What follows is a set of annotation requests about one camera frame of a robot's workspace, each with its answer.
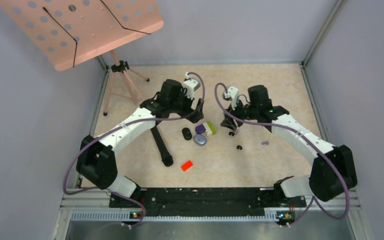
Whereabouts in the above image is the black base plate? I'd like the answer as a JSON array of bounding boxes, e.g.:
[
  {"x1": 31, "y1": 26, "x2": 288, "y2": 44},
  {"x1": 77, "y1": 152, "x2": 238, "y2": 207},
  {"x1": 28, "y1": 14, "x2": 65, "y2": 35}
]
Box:
[{"x1": 109, "y1": 187, "x2": 307, "y2": 217}]

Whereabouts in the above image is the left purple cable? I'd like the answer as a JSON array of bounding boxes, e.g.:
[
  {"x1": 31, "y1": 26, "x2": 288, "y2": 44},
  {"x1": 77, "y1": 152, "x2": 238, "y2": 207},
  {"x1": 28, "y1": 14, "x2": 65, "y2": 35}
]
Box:
[{"x1": 62, "y1": 71, "x2": 206, "y2": 229}]

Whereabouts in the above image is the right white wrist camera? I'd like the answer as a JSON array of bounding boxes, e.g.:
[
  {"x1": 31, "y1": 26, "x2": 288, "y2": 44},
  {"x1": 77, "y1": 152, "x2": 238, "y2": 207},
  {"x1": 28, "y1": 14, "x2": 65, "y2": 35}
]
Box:
[{"x1": 222, "y1": 86, "x2": 240, "y2": 110}]

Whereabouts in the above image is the red block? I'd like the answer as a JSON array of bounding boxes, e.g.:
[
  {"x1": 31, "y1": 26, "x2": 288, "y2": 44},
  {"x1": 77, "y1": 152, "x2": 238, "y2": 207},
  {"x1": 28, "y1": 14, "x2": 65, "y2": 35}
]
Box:
[{"x1": 181, "y1": 160, "x2": 194, "y2": 172}]

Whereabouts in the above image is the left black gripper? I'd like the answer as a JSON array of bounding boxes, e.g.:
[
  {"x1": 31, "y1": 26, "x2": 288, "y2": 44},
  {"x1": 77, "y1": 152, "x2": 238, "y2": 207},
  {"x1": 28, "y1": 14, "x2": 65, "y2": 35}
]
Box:
[{"x1": 169, "y1": 86, "x2": 204, "y2": 123}]

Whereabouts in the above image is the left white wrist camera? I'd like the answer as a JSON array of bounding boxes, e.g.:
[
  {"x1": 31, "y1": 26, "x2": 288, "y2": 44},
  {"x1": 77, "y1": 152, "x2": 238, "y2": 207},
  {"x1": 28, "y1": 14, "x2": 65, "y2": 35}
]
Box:
[{"x1": 182, "y1": 72, "x2": 201, "y2": 100}]

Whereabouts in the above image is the silver blue earbud case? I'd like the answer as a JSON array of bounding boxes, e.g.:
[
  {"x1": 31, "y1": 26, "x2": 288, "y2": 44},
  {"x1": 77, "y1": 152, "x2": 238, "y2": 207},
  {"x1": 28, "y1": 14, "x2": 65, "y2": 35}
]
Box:
[{"x1": 193, "y1": 134, "x2": 208, "y2": 146}]

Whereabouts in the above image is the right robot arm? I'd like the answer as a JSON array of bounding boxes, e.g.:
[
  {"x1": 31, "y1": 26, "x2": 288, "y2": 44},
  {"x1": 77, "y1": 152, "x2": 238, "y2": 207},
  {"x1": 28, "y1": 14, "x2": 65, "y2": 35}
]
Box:
[{"x1": 220, "y1": 85, "x2": 358, "y2": 206}]

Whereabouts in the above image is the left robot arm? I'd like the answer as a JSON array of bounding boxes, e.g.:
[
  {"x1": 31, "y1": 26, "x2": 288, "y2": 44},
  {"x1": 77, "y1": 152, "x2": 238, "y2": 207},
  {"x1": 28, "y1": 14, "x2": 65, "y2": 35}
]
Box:
[{"x1": 75, "y1": 76, "x2": 205, "y2": 207}]

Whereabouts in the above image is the purple white green block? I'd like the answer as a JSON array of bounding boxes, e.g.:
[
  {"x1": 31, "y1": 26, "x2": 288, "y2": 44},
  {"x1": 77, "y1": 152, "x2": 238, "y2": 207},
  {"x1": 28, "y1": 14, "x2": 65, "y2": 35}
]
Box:
[{"x1": 194, "y1": 121, "x2": 217, "y2": 137}]

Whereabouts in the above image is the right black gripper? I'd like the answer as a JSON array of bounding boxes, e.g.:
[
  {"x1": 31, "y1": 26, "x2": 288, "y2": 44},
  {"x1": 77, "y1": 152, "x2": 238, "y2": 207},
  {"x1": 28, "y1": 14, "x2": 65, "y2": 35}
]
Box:
[{"x1": 220, "y1": 97, "x2": 259, "y2": 131}]

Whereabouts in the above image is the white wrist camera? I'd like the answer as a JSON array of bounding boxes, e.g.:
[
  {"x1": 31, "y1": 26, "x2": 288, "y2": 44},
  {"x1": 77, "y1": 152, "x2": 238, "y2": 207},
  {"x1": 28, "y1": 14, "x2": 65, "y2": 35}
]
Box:
[
  {"x1": 222, "y1": 86, "x2": 240, "y2": 110},
  {"x1": 182, "y1": 72, "x2": 201, "y2": 100}
]

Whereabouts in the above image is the pink perforated music stand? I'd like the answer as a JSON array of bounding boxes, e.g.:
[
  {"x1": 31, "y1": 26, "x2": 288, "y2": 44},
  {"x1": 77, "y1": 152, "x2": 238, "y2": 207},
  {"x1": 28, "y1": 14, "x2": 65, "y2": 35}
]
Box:
[{"x1": 0, "y1": 0, "x2": 164, "y2": 102}]

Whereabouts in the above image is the closed black earbud case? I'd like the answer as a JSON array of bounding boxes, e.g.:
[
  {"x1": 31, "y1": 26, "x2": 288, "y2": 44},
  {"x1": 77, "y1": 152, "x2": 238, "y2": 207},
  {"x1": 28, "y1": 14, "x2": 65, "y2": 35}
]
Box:
[{"x1": 181, "y1": 127, "x2": 193, "y2": 141}]

